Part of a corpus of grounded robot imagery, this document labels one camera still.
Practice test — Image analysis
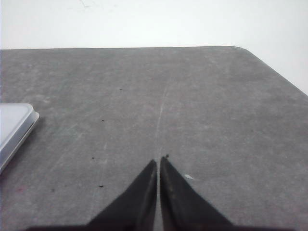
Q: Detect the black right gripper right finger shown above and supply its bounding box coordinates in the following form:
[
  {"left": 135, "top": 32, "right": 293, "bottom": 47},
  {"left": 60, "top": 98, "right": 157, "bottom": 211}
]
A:
[{"left": 160, "top": 156, "right": 235, "bottom": 231}]

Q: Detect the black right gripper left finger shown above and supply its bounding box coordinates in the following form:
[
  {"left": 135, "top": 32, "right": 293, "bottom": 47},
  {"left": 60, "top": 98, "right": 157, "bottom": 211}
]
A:
[{"left": 87, "top": 159, "right": 157, "bottom": 231}]

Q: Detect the silver digital kitchen scale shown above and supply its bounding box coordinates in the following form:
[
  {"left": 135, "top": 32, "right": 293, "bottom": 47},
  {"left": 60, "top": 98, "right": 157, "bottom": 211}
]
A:
[{"left": 0, "top": 103, "right": 39, "bottom": 171}]

